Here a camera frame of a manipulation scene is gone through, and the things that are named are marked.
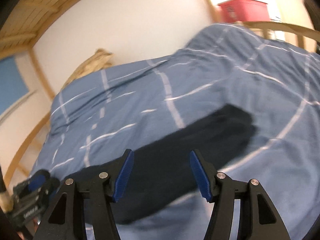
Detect beige patterned pillow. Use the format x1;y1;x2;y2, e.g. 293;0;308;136
61;48;114;90

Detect dark navy pants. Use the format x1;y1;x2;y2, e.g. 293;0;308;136
50;105;256;224

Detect blue checked duvet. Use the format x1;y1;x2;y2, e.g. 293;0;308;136
32;24;319;239

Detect blue wall panel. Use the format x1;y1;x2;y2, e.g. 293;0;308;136
0;56;29;114

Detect red plastic storage bin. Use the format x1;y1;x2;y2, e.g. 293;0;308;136
217;0;270;23

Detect wooden bed frame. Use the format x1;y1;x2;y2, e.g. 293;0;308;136
1;0;319;186

